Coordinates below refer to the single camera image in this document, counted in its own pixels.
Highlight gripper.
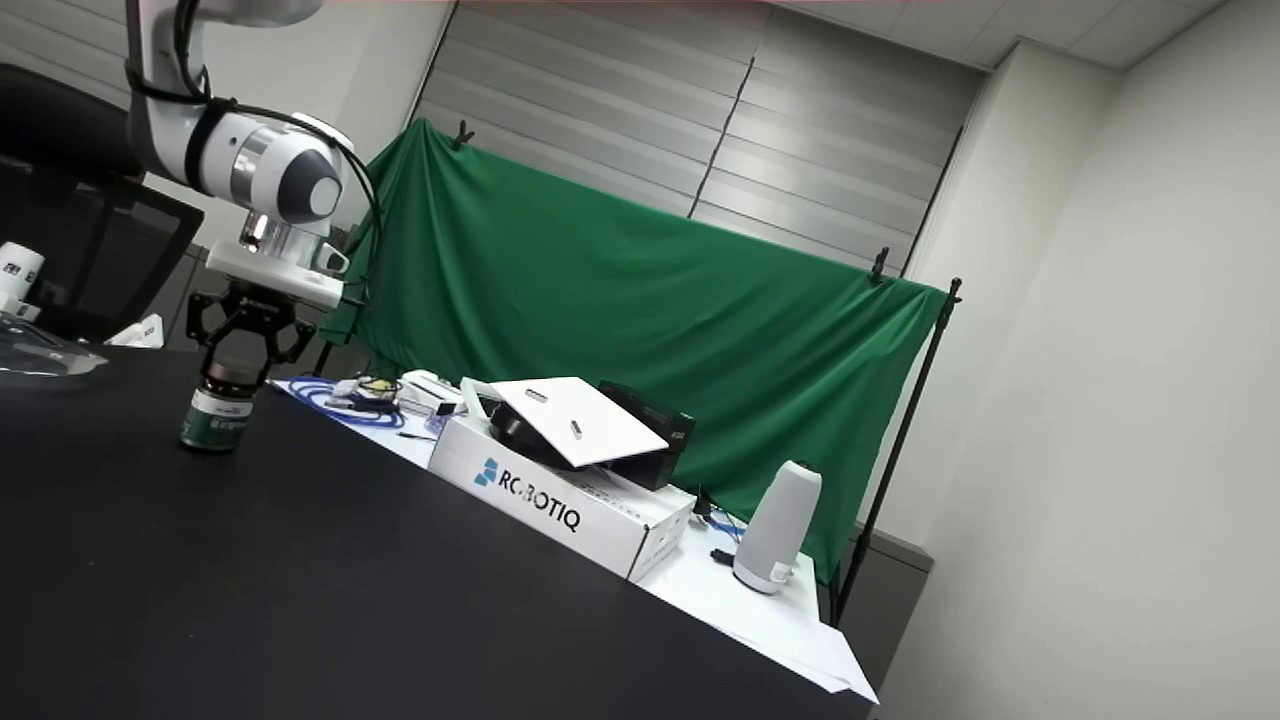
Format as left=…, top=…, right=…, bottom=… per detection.
left=185, top=283, right=318, bottom=387

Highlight green bottle with dark cap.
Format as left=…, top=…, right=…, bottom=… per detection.
left=180, top=355, right=264, bottom=454

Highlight white small card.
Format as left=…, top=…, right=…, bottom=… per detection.
left=104, top=314, right=167, bottom=350

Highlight black mesh office chair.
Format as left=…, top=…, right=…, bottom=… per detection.
left=0, top=62, right=207, bottom=343

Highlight white small device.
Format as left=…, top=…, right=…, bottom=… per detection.
left=397, top=369, right=467, bottom=417

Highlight clear plastic sheet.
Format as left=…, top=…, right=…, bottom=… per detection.
left=0, top=312, right=109, bottom=380

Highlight white cup with print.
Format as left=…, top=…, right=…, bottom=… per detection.
left=0, top=241, right=47, bottom=323

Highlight white cardboard box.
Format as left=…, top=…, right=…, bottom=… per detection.
left=428, top=408, right=698, bottom=583

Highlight white flat board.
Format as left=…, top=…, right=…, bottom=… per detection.
left=487, top=376, right=671, bottom=470

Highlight green cloth backdrop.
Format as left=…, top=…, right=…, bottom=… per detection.
left=318, top=118, right=949, bottom=586

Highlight black box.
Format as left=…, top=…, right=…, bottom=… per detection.
left=597, top=380, right=698, bottom=492

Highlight white cylindrical speaker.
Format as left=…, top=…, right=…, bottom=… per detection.
left=732, top=460, right=824, bottom=597

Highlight grey window blinds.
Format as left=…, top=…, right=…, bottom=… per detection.
left=414, top=0, right=988, bottom=277

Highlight black backdrop stand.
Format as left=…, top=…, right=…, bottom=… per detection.
left=830, top=277, right=964, bottom=627

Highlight grey cabinet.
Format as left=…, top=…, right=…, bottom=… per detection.
left=834, top=524, right=937, bottom=693

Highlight coil of blue cable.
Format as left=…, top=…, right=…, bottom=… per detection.
left=287, top=375, right=407, bottom=431

